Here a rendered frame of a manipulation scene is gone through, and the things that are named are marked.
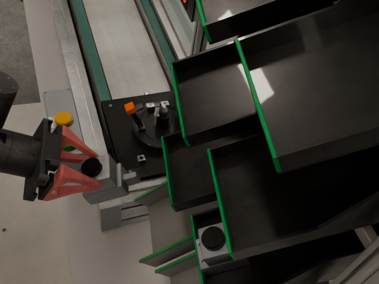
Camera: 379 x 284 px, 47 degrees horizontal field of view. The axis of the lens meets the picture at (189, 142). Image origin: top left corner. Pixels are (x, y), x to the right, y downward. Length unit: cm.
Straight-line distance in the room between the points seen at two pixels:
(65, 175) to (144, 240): 44
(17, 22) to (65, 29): 165
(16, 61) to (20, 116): 148
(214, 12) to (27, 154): 31
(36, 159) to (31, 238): 44
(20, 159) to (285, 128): 37
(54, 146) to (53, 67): 75
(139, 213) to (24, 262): 26
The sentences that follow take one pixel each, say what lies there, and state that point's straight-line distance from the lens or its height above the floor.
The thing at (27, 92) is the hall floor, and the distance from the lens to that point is 251.
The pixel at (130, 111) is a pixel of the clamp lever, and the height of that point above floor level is 106.
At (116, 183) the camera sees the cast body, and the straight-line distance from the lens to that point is 66.
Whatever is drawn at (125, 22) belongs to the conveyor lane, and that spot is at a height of 92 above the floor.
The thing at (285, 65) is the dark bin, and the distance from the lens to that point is 39.
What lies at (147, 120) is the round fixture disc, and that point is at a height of 99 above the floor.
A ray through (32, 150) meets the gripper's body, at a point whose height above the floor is 129.
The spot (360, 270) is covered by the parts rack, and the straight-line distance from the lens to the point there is 51.
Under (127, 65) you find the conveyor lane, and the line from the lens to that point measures 127.
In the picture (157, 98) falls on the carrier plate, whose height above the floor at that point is 97.
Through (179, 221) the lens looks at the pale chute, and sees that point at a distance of 83.
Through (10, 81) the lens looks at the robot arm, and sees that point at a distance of 59.
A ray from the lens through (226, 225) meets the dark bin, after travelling 46.
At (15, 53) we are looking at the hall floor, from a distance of 276.
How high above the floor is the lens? 177
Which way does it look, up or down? 51 degrees down
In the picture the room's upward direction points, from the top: 11 degrees clockwise
